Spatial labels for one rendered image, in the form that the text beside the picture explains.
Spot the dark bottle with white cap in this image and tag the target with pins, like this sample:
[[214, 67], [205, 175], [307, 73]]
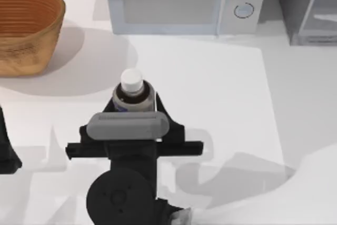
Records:
[[131, 96]]

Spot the pale grey rounded box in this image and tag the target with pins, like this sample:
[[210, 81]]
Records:
[[126, 126]]

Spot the brown woven basket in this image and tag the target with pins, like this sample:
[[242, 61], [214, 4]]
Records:
[[23, 51]]

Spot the microwave oven glass door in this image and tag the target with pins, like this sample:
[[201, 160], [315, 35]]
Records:
[[168, 1]]

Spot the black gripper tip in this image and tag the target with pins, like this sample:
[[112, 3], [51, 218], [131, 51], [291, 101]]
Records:
[[6, 151]]

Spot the pale microwave oven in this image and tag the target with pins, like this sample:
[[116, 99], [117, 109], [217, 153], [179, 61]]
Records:
[[245, 26]]

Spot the round microwave knob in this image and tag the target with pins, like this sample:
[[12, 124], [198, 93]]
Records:
[[244, 10]]

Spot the grey cabinet with dark inside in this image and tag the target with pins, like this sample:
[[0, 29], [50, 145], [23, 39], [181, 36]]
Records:
[[297, 11]]

